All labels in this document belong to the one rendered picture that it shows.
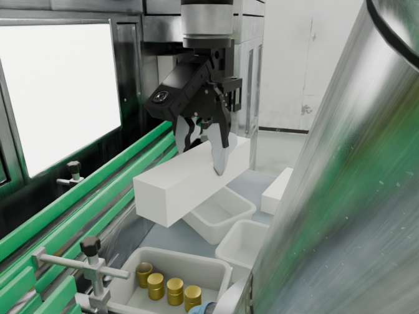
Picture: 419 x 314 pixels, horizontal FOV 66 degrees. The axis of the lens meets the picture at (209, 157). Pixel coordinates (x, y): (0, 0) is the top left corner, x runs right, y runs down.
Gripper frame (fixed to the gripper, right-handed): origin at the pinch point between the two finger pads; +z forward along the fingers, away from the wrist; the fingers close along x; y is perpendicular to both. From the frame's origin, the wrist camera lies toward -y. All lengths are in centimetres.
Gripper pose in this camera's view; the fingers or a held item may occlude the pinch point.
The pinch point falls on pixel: (199, 165)
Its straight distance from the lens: 53.8
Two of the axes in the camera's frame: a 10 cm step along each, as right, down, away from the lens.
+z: 0.0, 9.2, 3.9
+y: 5.7, -3.2, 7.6
